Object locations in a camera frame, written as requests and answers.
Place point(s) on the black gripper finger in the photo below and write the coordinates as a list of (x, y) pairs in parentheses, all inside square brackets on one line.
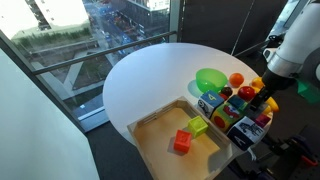
[(266, 96), (256, 103)]

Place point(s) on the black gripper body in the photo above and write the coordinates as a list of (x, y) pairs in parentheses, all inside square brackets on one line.
[(278, 80)]

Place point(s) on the grey block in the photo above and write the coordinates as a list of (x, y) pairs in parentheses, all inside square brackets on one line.
[(255, 115)]

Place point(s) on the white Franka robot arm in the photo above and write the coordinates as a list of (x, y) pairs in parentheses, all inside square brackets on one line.
[(300, 36)]

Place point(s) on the magenta block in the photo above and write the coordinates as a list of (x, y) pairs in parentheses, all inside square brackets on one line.
[(263, 120)]

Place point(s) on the teal block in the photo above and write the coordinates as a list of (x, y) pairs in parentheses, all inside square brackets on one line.
[(236, 101)]

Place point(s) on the yellow-green block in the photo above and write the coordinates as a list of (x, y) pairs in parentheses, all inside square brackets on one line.
[(198, 126)]

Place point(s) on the red block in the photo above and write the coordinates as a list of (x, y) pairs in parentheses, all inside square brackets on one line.
[(182, 141)]

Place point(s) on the wooden tray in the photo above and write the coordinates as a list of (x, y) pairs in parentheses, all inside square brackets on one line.
[(160, 133)]

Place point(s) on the yellow toy banana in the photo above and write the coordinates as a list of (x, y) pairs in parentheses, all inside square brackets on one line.
[(273, 104)]

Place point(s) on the red toy apple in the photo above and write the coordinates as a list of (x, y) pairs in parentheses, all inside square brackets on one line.
[(247, 93)]

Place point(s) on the yellow-orange toy orange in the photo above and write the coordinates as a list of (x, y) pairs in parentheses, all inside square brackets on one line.
[(257, 82)]

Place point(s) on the red-orange toy fruit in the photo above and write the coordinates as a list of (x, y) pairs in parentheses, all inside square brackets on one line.
[(236, 80)]

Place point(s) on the black white zebra cube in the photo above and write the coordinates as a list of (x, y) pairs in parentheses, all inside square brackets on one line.
[(246, 132)]

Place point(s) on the dark toy plum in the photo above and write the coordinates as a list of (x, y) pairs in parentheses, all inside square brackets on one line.
[(227, 91)]

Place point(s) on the multicolour soft car cube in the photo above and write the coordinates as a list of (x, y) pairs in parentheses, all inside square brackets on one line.
[(226, 116)]

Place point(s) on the small red toy fruit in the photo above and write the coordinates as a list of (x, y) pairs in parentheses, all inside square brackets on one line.
[(223, 97)]

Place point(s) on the blue soft number cube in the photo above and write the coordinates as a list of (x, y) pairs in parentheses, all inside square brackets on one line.
[(210, 102)]

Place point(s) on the green plastic bowl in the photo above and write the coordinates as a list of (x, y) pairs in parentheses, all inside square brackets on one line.
[(211, 79)]

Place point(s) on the black clamp with orange tips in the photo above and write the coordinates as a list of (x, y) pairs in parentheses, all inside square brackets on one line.
[(301, 150)]

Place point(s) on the dark window railing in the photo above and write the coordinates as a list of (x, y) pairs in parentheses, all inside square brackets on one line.
[(100, 52)]

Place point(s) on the green wrist mount piece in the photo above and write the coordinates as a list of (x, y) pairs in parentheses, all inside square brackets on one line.
[(308, 92)]

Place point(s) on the dark window frame post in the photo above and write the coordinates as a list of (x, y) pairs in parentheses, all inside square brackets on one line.
[(177, 20)]

